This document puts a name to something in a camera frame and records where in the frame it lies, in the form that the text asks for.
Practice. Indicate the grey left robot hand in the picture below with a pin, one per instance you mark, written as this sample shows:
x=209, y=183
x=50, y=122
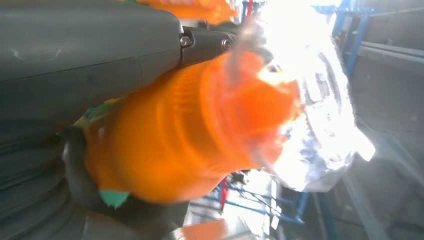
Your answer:
x=82, y=49

